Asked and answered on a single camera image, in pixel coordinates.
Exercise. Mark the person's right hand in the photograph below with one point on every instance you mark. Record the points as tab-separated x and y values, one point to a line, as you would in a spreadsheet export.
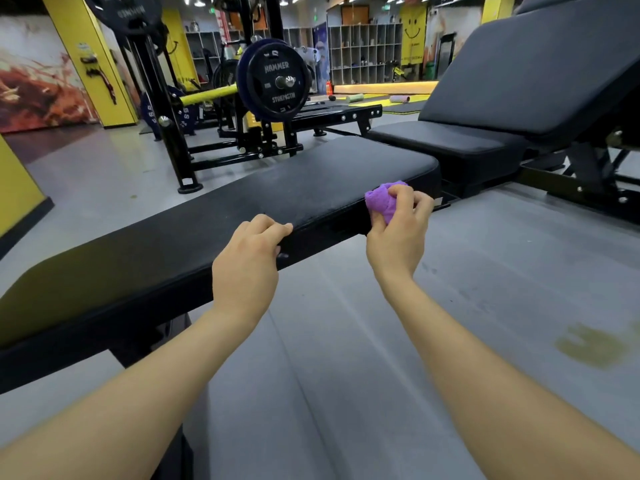
395	249

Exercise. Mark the person's left hand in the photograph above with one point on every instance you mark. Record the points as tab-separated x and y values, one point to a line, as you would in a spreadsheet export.
242	274

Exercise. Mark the person's right thumb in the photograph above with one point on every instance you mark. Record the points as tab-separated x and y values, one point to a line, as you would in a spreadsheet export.
376	225

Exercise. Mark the person's right middle finger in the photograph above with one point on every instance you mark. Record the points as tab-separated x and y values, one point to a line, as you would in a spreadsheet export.
424	205

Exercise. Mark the person's left middle finger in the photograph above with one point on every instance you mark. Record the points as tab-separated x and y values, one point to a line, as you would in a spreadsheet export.
261	223

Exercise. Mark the purple cleaning cloth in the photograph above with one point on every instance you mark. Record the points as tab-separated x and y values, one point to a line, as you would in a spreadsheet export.
380	200

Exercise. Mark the black padded bench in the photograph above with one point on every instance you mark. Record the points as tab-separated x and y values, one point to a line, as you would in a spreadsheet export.
200	234

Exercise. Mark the person's right forearm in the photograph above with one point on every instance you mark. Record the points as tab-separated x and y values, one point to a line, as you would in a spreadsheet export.
500	394

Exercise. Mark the person's left forearm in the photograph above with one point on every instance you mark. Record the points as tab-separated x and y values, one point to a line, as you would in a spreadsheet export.
115	404

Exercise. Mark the pink foam roller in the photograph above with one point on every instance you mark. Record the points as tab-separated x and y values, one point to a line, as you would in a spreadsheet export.
399	98

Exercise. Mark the green foam roller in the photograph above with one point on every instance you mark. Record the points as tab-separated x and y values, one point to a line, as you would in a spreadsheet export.
355	98

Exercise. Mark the blue stored weight plate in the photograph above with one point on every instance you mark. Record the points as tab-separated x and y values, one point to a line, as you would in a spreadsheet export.
186	117

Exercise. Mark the yellow barbell bar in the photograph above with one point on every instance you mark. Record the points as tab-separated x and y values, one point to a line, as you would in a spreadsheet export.
207	95

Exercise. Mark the black barbell weight plate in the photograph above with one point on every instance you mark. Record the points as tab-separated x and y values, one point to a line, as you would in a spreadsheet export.
272	82

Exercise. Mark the black adjustable incline bench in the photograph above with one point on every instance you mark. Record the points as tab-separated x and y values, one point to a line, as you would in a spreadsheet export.
520	79

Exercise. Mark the grey cubby shelf unit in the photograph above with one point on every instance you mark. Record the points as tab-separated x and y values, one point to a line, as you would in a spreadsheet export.
365	52

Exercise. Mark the yellow smiley face banner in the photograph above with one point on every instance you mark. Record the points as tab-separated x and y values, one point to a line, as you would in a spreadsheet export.
413	34

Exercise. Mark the grey cubby shelf with yellow side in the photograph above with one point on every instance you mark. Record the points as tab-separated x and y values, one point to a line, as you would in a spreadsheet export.
205	54

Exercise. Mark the large black weight plate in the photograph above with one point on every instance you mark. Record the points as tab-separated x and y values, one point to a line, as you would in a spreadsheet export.
125	12

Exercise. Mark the black squat rack frame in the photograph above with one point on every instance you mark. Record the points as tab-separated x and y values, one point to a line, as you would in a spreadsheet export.
170	124

